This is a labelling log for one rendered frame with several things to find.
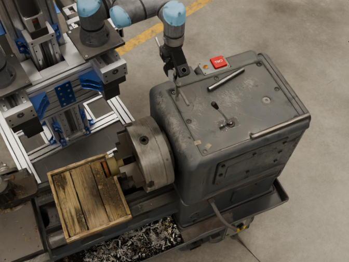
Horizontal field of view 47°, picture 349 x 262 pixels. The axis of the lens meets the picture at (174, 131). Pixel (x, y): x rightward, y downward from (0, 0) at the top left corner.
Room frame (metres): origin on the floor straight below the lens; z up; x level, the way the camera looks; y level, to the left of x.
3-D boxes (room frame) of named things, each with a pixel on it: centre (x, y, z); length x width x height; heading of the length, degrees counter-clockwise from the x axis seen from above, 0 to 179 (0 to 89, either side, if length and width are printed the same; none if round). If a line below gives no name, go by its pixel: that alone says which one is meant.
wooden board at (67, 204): (0.71, 0.39, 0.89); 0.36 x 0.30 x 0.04; 25
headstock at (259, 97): (1.03, -0.23, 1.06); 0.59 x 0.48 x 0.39; 115
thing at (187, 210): (1.03, -0.23, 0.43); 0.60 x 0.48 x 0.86; 115
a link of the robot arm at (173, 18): (1.05, 0.02, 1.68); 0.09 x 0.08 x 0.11; 31
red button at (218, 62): (1.23, -0.19, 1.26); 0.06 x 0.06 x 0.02; 25
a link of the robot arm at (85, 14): (1.46, 0.41, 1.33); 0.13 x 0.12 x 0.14; 121
